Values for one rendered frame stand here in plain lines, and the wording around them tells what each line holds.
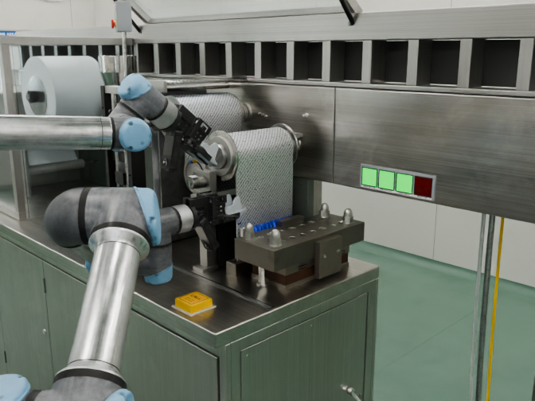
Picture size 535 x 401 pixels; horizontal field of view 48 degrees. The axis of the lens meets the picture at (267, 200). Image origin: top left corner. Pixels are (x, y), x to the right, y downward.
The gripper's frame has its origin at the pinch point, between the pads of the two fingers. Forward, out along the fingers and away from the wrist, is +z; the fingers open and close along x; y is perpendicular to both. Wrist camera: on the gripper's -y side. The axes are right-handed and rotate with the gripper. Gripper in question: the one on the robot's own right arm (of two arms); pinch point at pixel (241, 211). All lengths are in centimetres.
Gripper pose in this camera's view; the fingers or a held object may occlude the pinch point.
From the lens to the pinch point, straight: 175.0
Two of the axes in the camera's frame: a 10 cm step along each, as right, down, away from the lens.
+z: 7.1, -1.7, 6.8
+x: -7.0, -1.7, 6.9
